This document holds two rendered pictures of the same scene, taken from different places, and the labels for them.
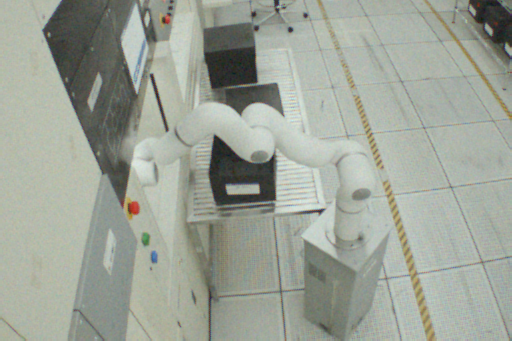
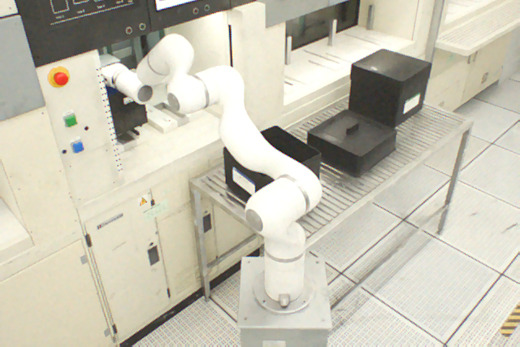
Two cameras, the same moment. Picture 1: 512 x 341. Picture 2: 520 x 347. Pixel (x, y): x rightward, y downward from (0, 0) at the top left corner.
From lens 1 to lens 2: 1.10 m
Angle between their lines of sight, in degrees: 35
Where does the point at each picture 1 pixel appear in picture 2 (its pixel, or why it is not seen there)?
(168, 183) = (201, 140)
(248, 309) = (218, 330)
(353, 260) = (248, 314)
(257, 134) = (181, 78)
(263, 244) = not seen: hidden behind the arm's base
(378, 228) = (311, 314)
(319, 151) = (244, 144)
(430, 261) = not seen: outside the picture
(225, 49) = (372, 71)
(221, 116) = (173, 49)
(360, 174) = (265, 196)
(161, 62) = (237, 16)
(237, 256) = not seen: hidden behind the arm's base
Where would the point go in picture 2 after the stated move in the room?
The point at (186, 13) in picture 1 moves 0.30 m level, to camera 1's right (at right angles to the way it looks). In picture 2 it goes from (405, 40) to (452, 52)
